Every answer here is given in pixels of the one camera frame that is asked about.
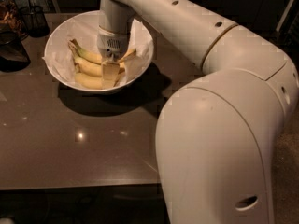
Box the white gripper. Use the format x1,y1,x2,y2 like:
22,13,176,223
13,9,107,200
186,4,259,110
97,26,129,89

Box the yellow banana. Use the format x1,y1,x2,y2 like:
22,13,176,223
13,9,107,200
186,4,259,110
68,41,126,78
74,71,125,91
68,39,136,64

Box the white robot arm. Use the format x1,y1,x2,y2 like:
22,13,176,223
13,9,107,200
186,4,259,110
103,0,298,224

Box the white bowl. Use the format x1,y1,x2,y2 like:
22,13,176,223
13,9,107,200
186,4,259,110
43,10,155,95

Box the white paper liner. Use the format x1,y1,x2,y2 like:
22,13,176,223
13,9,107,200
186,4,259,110
41,16,155,87

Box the black mesh cup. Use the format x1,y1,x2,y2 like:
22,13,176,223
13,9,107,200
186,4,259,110
20,0,50,37

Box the dark glass container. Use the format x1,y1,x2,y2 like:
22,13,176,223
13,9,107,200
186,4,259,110
0,31,31,72

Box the glass jar with snacks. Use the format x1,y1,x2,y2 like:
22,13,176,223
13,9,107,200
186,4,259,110
0,0,28,39

